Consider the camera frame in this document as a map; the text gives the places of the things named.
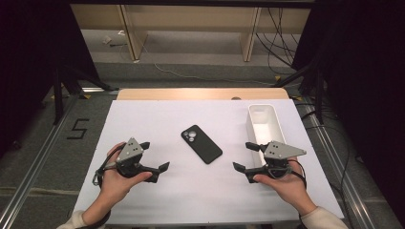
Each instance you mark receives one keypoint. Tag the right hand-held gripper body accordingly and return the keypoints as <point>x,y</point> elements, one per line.
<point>280,152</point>

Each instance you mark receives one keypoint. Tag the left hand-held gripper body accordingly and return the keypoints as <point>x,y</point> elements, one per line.
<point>129,152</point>

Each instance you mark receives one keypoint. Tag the white rectangular box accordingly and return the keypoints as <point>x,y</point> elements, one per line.
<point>264,127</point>

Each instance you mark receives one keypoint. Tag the black phone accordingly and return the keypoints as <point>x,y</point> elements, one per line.
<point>203,148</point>

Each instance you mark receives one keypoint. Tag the person's left hand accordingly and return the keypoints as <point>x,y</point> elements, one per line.
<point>113,184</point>

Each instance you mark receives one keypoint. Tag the person's right hand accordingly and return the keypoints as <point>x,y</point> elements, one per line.
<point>291,187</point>

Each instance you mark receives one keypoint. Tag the white table mat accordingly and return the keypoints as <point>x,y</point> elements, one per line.
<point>159,197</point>

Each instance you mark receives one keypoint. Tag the black metal stand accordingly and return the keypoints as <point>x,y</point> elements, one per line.
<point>58,95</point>
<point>319,95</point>

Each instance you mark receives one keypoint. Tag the black curtain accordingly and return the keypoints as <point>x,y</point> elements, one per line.
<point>366,79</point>
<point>28,63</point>

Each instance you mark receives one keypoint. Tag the white paper scrap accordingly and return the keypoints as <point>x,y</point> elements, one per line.
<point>106,39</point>

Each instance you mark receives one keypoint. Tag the wooden shelf unit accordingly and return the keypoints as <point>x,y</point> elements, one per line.
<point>191,19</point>

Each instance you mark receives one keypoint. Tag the aluminium floor rail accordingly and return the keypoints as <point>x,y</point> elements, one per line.
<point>35,165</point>
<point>340,171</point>

